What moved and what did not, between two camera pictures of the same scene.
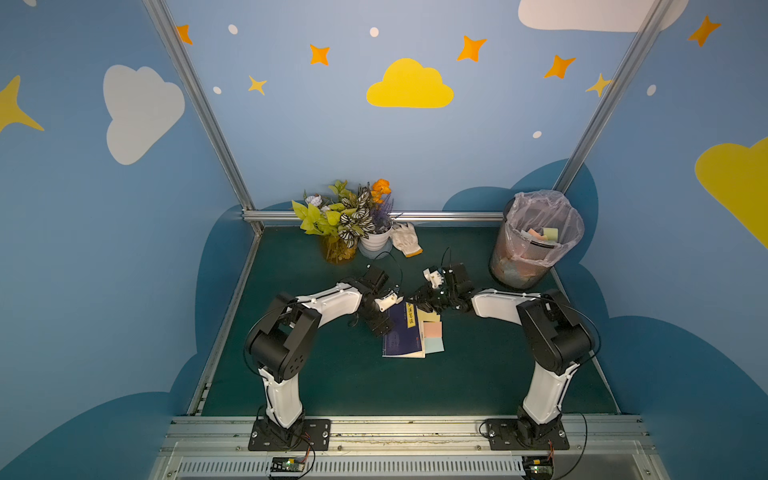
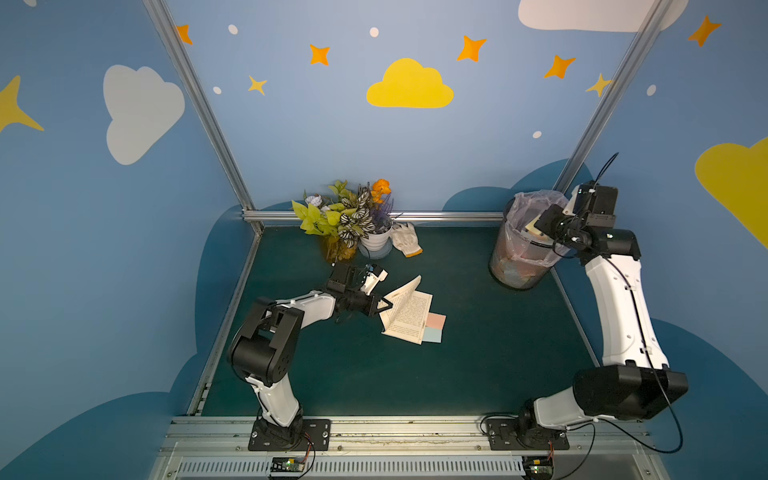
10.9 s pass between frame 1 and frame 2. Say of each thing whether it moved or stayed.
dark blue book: moved
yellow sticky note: moved
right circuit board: stayed
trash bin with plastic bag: stayed
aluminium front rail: stayed
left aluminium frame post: stayed
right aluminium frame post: stayed
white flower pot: stayed
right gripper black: moved
